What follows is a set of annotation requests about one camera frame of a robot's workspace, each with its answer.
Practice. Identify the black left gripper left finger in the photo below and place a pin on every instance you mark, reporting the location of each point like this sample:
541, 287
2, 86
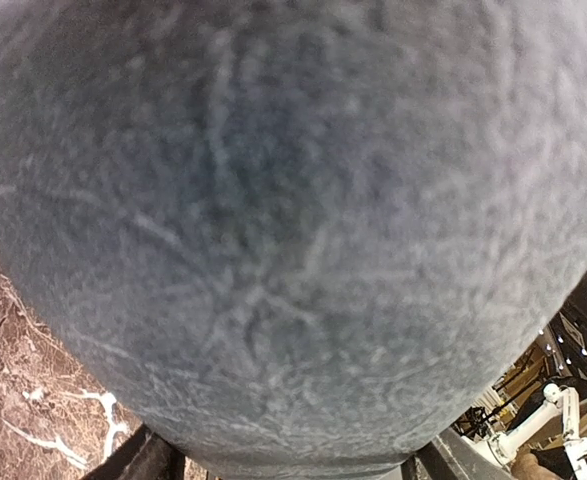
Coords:
144, 456

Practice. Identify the blue textured glasses case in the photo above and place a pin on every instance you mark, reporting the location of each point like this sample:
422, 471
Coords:
296, 238

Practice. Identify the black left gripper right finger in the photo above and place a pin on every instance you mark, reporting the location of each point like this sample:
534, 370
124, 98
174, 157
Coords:
449, 457

